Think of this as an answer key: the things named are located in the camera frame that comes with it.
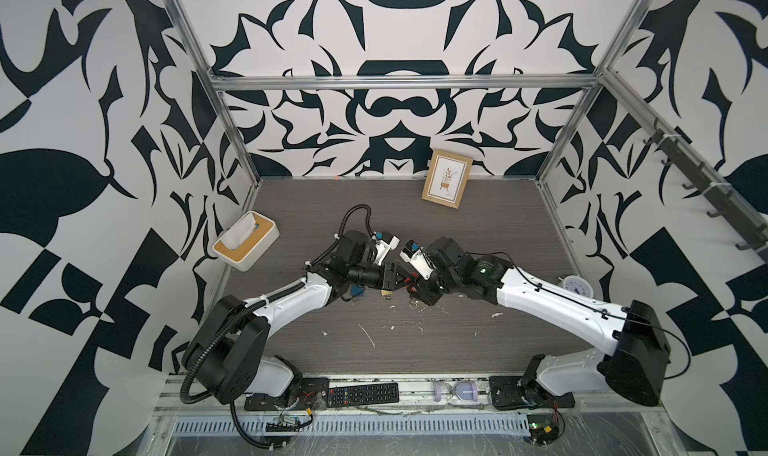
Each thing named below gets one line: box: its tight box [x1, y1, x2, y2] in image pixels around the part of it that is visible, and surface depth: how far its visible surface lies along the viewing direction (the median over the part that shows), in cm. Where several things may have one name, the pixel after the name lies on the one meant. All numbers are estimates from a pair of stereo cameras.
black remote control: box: [327, 382, 400, 408], surface depth 74 cm
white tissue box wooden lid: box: [212, 210, 280, 272], surface depth 98 cm
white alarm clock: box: [557, 274, 594, 298], surface depth 92 cm
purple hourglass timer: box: [432, 380, 479, 402], surface depth 75 cm
